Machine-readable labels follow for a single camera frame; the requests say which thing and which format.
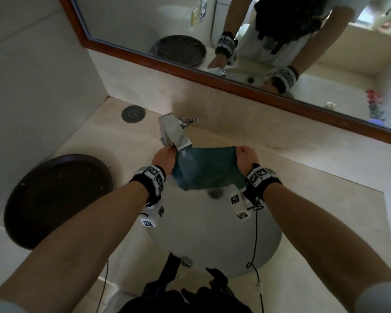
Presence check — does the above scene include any thin black cable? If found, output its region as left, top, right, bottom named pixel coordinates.
left=96, top=259, right=109, bottom=313
left=246, top=196, right=267, bottom=313

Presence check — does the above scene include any round dark brown tray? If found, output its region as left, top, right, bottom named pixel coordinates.
left=3, top=154, right=114, bottom=251

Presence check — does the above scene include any person's left forearm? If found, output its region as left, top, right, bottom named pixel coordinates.
left=0, top=182, right=149, bottom=313

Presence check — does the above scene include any black round counter cap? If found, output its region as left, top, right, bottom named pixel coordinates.
left=121, top=105, right=146, bottom=123

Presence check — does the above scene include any wood framed wall mirror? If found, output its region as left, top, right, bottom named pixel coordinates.
left=58, top=0, right=391, bottom=148

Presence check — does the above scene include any person's right hand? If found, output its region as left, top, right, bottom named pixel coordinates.
left=235, top=145, right=260, bottom=175

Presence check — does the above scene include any white marker wrist camera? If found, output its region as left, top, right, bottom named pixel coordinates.
left=139, top=205, right=165, bottom=229
left=229, top=189, right=252, bottom=221

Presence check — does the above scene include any person's left hand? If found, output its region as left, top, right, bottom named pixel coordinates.
left=152, top=145, right=178, bottom=175

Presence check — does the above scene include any white shirt sleeve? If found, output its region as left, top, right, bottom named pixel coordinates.
left=358, top=282, right=391, bottom=313
left=0, top=300, right=27, bottom=313

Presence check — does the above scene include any black chest harness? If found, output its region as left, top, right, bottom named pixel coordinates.
left=119, top=252, right=253, bottom=313

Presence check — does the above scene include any white round sink basin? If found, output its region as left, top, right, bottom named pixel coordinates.
left=148, top=145, right=283, bottom=279

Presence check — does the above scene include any black marker wrist strap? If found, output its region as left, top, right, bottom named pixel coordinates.
left=244, top=163, right=283, bottom=203
left=129, top=164, right=167, bottom=206

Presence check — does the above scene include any person's right forearm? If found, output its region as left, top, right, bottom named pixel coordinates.
left=257, top=183, right=391, bottom=313

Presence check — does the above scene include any teal cleaning cloth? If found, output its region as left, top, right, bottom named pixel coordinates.
left=172, top=145, right=248, bottom=191

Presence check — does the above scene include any chrome sink faucet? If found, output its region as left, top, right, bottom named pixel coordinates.
left=158, top=113, right=199, bottom=151

